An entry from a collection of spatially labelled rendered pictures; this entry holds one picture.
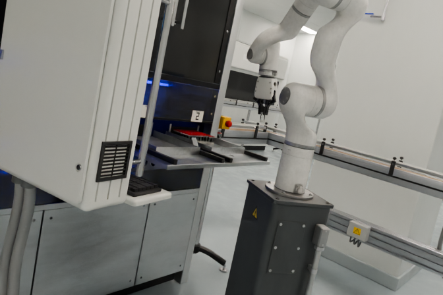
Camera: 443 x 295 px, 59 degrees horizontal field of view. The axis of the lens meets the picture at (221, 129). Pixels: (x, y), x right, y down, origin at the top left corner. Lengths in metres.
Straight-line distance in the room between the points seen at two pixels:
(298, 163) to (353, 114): 1.82
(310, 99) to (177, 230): 1.18
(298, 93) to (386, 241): 1.41
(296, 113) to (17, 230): 1.03
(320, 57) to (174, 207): 1.18
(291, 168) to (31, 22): 1.00
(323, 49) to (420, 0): 1.87
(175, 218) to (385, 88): 1.86
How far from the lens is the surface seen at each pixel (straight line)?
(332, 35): 1.50
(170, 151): 1.70
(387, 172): 2.55
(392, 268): 3.30
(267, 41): 1.72
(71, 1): 1.22
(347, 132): 3.29
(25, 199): 1.45
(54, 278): 1.96
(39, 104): 1.28
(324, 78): 1.53
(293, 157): 1.51
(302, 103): 1.46
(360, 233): 2.62
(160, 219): 2.18
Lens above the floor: 1.23
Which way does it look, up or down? 7 degrees down
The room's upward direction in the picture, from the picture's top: 12 degrees clockwise
